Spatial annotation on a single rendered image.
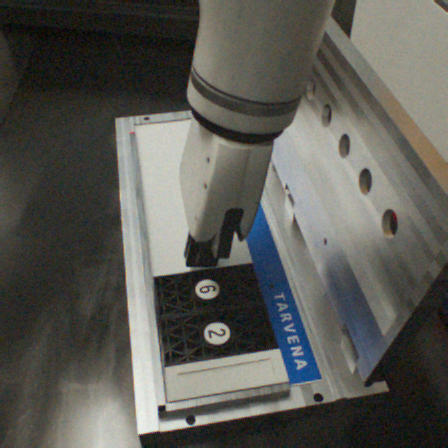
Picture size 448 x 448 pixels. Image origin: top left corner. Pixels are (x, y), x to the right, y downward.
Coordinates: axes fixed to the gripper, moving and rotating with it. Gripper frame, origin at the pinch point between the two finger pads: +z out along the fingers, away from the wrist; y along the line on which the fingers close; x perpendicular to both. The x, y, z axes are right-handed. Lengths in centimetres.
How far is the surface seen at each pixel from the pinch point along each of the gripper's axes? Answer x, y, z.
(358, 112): 10.5, -0.8, -15.7
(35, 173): -17.1, -20.7, 8.4
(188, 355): -2.6, 10.6, 2.1
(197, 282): -0.7, 3.0, 1.6
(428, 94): 27.2, -14.4, -11.1
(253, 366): 2.5, 12.5, 1.1
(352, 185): 10.7, 2.5, -10.6
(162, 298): -4.1, 4.2, 2.5
